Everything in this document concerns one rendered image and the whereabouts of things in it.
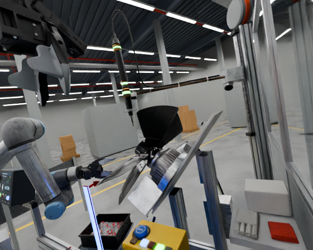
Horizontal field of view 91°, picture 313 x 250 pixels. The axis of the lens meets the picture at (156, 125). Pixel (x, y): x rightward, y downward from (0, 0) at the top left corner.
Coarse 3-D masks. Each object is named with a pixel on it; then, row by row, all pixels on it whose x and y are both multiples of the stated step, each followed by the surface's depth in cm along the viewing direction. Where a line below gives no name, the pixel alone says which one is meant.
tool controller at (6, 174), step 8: (16, 168) 100; (0, 176) 95; (8, 176) 87; (16, 176) 85; (24, 176) 88; (0, 184) 93; (8, 184) 86; (16, 184) 85; (24, 184) 88; (8, 192) 84; (16, 192) 84; (24, 192) 87; (32, 192) 90; (0, 200) 90; (8, 200) 84; (16, 200) 84; (24, 200) 87
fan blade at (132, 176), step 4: (136, 168) 98; (132, 172) 100; (136, 172) 96; (128, 176) 104; (132, 176) 98; (136, 176) 94; (128, 180) 99; (132, 180) 95; (124, 184) 104; (128, 184) 97; (132, 184) 93; (124, 188) 98; (128, 188) 94; (120, 192) 102; (124, 192) 95; (124, 196) 92; (120, 200) 93
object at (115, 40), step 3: (114, 33) 83; (114, 36) 83; (114, 39) 82; (117, 39) 83; (114, 42) 82; (117, 42) 82; (129, 96) 85; (126, 99) 84; (129, 99) 85; (126, 102) 85; (129, 102) 85; (126, 105) 85; (129, 105) 85; (129, 108) 85; (132, 108) 86; (132, 111) 86; (129, 114) 86; (132, 114) 86
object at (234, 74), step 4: (232, 68) 86; (236, 68) 86; (240, 68) 86; (224, 72) 88; (228, 72) 86; (232, 72) 86; (236, 72) 86; (240, 72) 86; (228, 76) 86; (232, 76) 86; (236, 76) 86; (240, 76) 86; (224, 80) 90; (228, 80) 86; (232, 80) 86; (236, 80) 89; (240, 80) 89
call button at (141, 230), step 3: (141, 225) 47; (144, 225) 47; (138, 228) 46; (141, 228) 46; (144, 228) 45; (147, 228) 45; (135, 231) 45; (138, 231) 45; (141, 231) 44; (144, 231) 44; (147, 231) 45; (135, 234) 44; (138, 234) 44; (141, 234) 44; (144, 234) 44; (138, 237) 44; (141, 237) 44
